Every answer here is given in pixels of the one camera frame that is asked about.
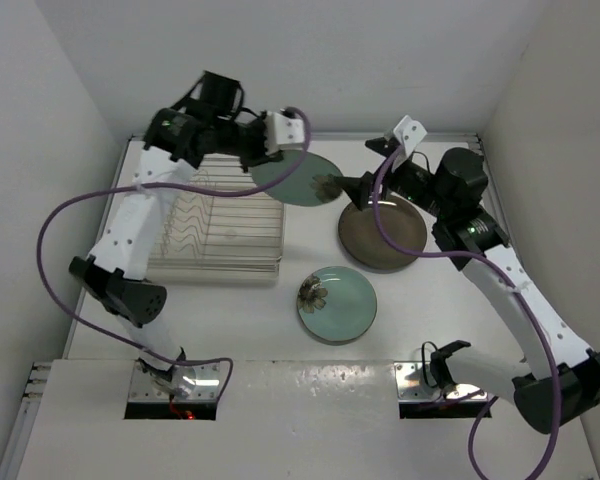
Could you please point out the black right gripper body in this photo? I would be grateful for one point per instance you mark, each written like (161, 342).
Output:
(411, 180)

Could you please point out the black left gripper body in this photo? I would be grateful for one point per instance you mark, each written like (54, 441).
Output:
(244, 140)

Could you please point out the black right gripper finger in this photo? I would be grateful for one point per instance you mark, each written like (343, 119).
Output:
(358, 189)
(382, 145)

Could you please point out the small green floral plate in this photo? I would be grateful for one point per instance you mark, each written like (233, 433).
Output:
(312, 184)

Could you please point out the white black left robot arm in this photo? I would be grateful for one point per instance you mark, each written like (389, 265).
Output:
(204, 121)

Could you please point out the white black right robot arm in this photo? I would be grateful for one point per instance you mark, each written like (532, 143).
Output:
(560, 379)

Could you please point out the brown round plate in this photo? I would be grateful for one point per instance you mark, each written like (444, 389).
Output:
(361, 239)

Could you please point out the large green floral plate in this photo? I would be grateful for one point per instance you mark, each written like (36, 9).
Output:
(336, 305)

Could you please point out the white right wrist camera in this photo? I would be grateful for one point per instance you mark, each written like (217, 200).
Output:
(408, 134)

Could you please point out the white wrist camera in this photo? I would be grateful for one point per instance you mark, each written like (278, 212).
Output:
(282, 133)
(408, 134)

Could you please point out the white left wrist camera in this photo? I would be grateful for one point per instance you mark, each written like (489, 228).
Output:
(282, 133)

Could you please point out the wire dish rack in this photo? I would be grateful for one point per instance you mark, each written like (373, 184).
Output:
(217, 239)

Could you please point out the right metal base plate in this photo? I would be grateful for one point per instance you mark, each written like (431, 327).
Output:
(415, 384)

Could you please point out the metal base plate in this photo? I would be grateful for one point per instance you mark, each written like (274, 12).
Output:
(415, 384)
(197, 385)

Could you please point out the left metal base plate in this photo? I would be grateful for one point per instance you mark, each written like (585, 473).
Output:
(197, 385)

